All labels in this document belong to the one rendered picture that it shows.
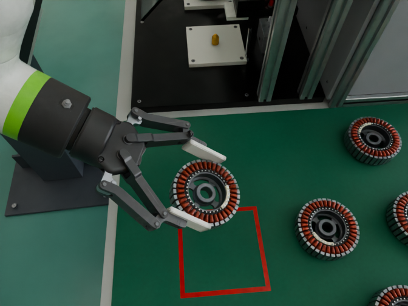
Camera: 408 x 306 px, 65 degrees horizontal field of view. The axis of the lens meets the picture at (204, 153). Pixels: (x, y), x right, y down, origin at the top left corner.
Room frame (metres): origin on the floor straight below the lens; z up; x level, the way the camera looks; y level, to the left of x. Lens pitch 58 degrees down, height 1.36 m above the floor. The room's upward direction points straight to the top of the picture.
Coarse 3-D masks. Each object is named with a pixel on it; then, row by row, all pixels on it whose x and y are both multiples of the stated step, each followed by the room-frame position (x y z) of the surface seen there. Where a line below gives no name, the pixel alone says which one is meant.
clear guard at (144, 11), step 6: (144, 0) 0.54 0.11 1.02; (150, 0) 0.52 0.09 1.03; (156, 0) 0.50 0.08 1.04; (162, 0) 0.49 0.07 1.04; (144, 6) 0.52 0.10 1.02; (150, 6) 0.50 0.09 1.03; (156, 6) 0.49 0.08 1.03; (144, 12) 0.50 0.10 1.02; (150, 12) 0.49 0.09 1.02; (144, 18) 0.49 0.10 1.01
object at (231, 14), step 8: (240, 0) 0.68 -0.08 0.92; (248, 0) 0.68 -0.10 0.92; (256, 0) 0.68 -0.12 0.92; (264, 0) 0.69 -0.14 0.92; (232, 8) 0.71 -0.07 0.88; (240, 8) 0.68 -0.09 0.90; (248, 8) 0.68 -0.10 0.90; (256, 8) 0.68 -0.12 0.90; (264, 8) 0.69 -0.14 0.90; (272, 8) 0.69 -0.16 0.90; (296, 8) 0.69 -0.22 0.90; (232, 16) 0.68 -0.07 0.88; (240, 16) 0.68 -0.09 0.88; (248, 16) 0.68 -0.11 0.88; (256, 16) 0.68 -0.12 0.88
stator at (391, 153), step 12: (360, 120) 0.44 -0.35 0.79; (372, 120) 0.44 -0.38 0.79; (348, 132) 0.41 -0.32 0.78; (360, 132) 0.42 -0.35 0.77; (372, 132) 0.42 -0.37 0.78; (384, 132) 0.42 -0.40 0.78; (396, 132) 0.41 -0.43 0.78; (348, 144) 0.39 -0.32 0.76; (360, 144) 0.38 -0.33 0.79; (372, 144) 0.39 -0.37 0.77; (384, 144) 0.39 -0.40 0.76; (396, 144) 0.38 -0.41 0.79; (360, 156) 0.36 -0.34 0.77; (372, 156) 0.35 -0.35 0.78; (384, 156) 0.35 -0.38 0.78
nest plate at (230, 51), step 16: (192, 32) 0.75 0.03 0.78; (208, 32) 0.75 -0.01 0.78; (224, 32) 0.75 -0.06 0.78; (240, 32) 0.75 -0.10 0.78; (192, 48) 0.69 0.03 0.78; (208, 48) 0.69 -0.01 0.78; (224, 48) 0.69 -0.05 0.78; (240, 48) 0.69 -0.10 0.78; (192, 64) 0.63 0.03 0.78; (208, 64) 0.63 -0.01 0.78; (224, 64) 0.63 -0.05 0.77; (240, 64) 0.64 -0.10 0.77
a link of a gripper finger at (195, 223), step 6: (168, 210) 0.17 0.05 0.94; (174, 210) 0.17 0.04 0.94; (180, 216) 0.16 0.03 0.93; (186, 216) 0.16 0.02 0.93; (192, 216) 0.17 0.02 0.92; (192, 222) 0.16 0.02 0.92; (198, 222) 0.16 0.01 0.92; (204, 222) 0.16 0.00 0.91; (192, 228) 0.16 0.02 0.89; (198, 228) 0.16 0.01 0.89; (204, 228) 0.16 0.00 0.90; (210, 228) 0.15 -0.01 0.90
